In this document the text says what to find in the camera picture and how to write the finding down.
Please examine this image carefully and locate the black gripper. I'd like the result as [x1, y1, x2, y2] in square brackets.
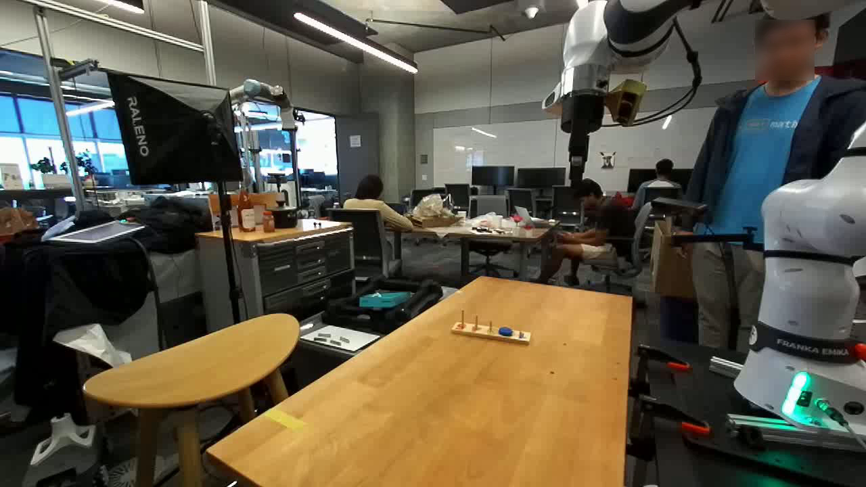
[556, 87, 608, 191]

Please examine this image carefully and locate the seated person in beige top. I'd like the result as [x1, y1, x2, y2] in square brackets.
[340, 173, 418, 234]

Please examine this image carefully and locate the grey drawer cabinet wooden top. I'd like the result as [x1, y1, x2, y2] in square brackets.
[195, 215, 356, 329]

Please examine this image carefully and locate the seated person in grey shirt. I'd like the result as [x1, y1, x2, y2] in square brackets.
[632, 156, 683, 210]

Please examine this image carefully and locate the brown cardboard box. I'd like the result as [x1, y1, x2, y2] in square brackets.
[650, 215, 697, 302]

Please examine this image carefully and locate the white plastic bag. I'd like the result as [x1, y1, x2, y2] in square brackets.
[407, 191, 465, 230]

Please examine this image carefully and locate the person in blue shirt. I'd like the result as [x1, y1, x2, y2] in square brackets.
[686, 10, 866, 357]

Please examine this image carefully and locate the wooden number peg board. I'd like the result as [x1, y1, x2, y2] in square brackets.
[449, 310, 536, 345]

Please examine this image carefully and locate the black office chair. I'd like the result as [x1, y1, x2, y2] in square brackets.
[325, 206, 390, 279]

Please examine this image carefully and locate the black bag with teal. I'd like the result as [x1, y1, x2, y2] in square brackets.
[322, 276, 447, 337]

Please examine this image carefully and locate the long ceiling light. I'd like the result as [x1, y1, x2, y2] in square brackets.
[288, 8, 421, 77]

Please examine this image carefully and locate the black light stand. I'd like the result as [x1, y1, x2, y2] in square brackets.
[214, 178, 242, 324]

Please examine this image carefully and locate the yellow tape strip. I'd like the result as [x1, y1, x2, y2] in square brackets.
[265, 409, 310, 435]

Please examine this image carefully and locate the black softbox studio light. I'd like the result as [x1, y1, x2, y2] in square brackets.
[106, 69, 245, 190]

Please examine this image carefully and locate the round wooden stool table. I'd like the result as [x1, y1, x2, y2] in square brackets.
[81, 310, 303, 487]

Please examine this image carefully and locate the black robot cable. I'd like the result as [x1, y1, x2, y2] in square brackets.
[635, 19, 706, 126]

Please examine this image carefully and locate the orange handled clamp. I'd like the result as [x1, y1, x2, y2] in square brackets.
[629, 395, 713, 444]
[632, 343, 696, 375]

